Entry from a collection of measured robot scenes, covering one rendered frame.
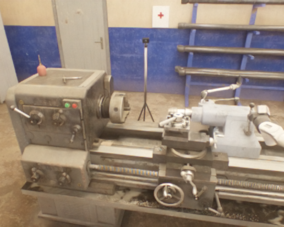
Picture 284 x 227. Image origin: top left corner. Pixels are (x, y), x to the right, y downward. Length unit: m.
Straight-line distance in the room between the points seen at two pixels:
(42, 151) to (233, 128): 1.46
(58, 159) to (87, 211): 0.64
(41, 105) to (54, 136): 0.26
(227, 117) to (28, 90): 1.45
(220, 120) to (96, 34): 3.65
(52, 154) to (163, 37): 3.40
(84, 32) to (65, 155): 3.50
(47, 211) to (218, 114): 1.80
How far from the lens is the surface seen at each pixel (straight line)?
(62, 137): 1.86
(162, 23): 4.52
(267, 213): 2.16
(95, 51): 4.99
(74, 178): 1.89
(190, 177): 1.53
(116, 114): 1.74
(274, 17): 4.87
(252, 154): 1.87
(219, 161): 1.73
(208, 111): 1.73
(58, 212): 2.45
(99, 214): 2.26
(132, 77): 4.97
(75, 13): 5.03
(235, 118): 1.77
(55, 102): 1.72
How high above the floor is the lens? 1.91
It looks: 28 degrees down
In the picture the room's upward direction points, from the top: straight up
